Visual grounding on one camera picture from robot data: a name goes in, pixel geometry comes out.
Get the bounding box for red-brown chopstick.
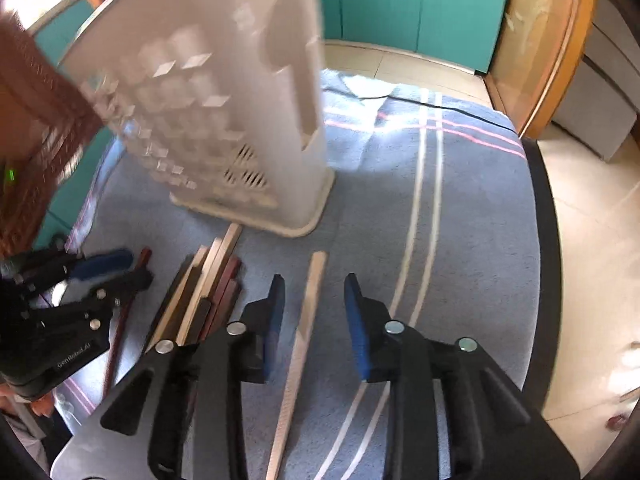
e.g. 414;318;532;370
103;246;153;397

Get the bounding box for light wooden chopstick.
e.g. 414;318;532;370
266;252;328;480
145;246;209;351
176;223;242;346

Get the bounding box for black chopstick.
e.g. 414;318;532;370
186;297;212;344

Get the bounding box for teal lower kitchen cabinets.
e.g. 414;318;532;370
34;0;506;246

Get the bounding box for person's left hand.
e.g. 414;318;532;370
0;384;54;417

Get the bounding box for dark brown chopstick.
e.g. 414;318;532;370
142;254;194;352

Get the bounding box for dark red chopstick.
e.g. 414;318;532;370
198;255;242;341
209;280;242;334

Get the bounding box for brown wooden chair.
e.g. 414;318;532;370
1;1;112;257

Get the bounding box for blue striped cloth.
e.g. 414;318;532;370
52;68;542;480

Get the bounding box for white plastic utensil basket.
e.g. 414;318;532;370
61;0;334;237

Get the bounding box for wooden framed glass door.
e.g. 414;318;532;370
484;0;597;139

